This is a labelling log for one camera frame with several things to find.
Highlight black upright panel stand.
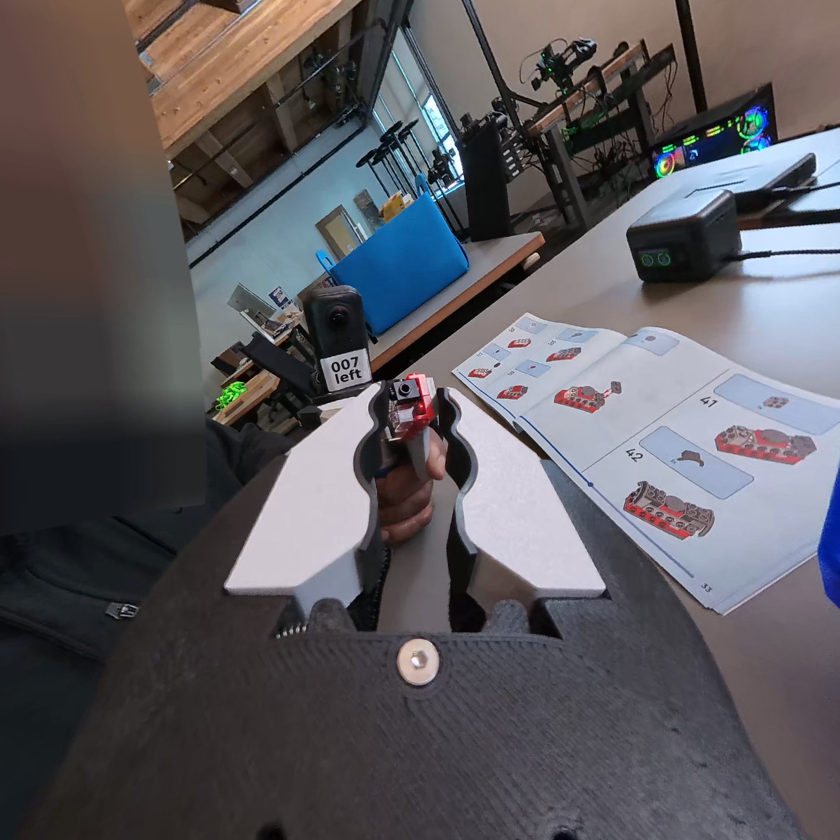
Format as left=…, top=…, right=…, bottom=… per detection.
left=459, top=118, right=517, bottom=244

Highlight blue plastic shelf bin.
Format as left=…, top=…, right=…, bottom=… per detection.
left=817, top=459, right=840, bottom=608

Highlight flat black device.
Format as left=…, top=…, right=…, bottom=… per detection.
left=682, top=153, right=818, bottom=214

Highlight grey monitor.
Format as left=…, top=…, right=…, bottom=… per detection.
left=228, top=283, right=277, bottom=317

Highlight light blue fabric bin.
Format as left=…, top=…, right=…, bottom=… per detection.
left=315, top=192, right=471, bottom=340

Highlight low wooden bench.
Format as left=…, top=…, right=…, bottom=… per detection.
left=210, top=367, right=284, bottom=429

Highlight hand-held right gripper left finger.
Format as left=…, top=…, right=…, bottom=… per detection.
left=224, top=382, right=389, bottom=611

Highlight black adapter cable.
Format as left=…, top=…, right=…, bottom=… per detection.
left=722, top=243, right=840, bottom=266

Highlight person's black jacket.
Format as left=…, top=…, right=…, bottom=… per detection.
left=0, top=512, right=198, bottom=840

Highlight red toy brick model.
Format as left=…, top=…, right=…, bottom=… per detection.
left=387, top=373, right=437, bottom=442

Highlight wooden metal-frame workbench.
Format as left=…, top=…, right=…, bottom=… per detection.
left=525, top=39, right=678, bottom=231

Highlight person's left hand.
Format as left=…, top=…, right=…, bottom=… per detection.
left=377, top=436, right=448, bottom=547

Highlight brown door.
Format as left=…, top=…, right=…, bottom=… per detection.
left=315, top=205, right=368, bottom=265

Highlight black round-top stand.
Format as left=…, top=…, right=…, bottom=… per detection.
left=357, top=150, right=401, bottom=204
left=373, top=126, right=421, bottom=198
left=394, top=119, right=454, bottom=217

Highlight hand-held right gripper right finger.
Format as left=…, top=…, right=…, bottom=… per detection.
left=437, top=388, right=606, bottom=621

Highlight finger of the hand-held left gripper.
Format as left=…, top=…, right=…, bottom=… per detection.
left=298, top=402, right=361, bottom=431

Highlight black power adapter cube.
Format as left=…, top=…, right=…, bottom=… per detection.
left=625, top=189, right=744, bottom=284

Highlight grey table with wooden edge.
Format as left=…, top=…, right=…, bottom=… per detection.
left=367, top=231, right=547, bottom=376

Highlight brick instruction booklet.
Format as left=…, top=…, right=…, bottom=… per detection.
left=451, top=311, right=840, bottom=616

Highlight lit computer tower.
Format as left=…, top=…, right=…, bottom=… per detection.
left=650, top=82, right=780, bottom=186

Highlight grey desk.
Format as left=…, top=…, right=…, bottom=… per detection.
left=367, top=128, right=840, bottom=840

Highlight black camera rig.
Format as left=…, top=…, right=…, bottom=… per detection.
left=521, top=38, right=599, bottom=93

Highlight black chair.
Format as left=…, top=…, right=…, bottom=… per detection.
left=239, top=331, right=317, bottom=409

